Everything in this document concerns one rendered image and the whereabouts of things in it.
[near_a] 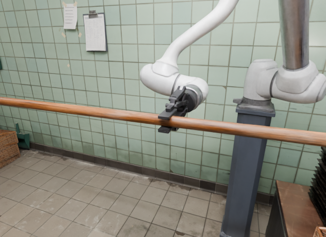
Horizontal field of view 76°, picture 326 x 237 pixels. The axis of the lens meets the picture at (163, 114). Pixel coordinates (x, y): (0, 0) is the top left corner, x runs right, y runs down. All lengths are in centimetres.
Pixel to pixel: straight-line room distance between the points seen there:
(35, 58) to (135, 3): 130
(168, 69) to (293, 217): 92
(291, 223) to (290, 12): 91
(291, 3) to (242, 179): 100
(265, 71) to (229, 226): 110
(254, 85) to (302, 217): 69
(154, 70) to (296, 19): 57
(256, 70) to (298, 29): 32
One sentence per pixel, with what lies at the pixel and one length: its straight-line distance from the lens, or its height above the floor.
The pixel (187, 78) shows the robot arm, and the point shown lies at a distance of 84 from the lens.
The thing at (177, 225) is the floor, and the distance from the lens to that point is 187.
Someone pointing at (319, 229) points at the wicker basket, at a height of 73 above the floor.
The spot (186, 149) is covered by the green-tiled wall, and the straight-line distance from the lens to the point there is 201.
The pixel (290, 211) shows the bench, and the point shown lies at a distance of 130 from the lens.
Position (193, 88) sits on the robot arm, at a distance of 75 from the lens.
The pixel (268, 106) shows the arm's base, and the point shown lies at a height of 102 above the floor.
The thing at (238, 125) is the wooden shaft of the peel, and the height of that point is 120.
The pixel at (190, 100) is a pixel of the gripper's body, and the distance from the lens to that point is 71.
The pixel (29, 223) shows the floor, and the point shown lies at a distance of 215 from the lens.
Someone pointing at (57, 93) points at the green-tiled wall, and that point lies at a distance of 258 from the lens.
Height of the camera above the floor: 139
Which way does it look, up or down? 20 degrees down
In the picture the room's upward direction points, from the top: straight up
